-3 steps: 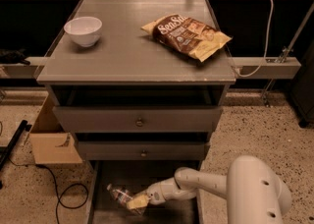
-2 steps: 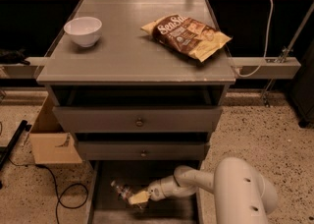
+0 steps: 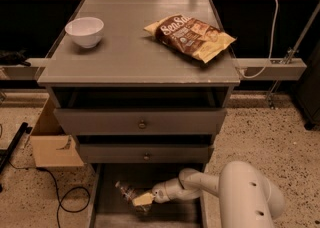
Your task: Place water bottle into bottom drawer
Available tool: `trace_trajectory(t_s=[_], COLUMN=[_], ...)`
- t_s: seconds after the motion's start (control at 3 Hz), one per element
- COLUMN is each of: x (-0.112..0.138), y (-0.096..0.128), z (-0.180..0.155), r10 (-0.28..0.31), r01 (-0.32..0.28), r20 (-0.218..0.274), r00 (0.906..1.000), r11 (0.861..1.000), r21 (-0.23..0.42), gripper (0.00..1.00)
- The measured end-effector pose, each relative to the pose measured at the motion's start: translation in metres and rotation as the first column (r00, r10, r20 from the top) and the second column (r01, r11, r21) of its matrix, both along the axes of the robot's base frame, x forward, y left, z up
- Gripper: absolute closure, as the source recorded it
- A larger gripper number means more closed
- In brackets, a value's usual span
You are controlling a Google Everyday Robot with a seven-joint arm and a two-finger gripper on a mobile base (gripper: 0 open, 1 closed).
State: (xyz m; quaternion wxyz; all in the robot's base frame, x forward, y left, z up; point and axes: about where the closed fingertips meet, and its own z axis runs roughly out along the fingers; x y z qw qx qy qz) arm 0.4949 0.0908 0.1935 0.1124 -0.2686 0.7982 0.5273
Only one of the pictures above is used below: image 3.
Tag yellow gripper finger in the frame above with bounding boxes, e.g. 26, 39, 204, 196
132, 191, 155, 207

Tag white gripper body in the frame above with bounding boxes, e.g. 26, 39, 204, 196
152, 180, 174, 203

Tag clear plastic water bottle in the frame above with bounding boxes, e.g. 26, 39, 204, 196
115, 181, 151, 214

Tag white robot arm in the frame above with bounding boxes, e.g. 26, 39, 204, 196
132, 161, 285, 228

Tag grey open bottom drawer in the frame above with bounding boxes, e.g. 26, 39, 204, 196
87, 163, 207, 228

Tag round middle drawer knob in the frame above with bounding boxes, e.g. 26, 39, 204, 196
143, 153, 150, 161

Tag round drawer knob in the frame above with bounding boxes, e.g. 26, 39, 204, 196
143, 153, 150, 161
138, 120, 147, 129

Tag grey middle drawer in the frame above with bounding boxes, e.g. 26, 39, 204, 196
78, 144, 213, 163

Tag round top drawer knob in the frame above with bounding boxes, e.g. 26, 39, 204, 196
138, 120, 147, 129

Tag grey drawer cabinet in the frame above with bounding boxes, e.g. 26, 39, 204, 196
37, 0, 241, 228

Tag grey top drawer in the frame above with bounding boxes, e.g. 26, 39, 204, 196
54, 108, 226, 135

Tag cardboard box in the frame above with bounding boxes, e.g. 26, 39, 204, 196
30, 99, 84, 168

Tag black metal stand leg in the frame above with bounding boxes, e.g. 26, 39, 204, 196
0, 121, 33, 193

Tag brown yellow chip bag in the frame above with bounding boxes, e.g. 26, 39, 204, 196
144, 14, 235, 63

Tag white ceramic bowl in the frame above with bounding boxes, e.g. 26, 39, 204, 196
65, 17, 104, 48

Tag white hanging cable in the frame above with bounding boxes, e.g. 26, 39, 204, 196
238, 0, 280, 80

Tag black object on rail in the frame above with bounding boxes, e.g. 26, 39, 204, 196
0, 50, 31, 67

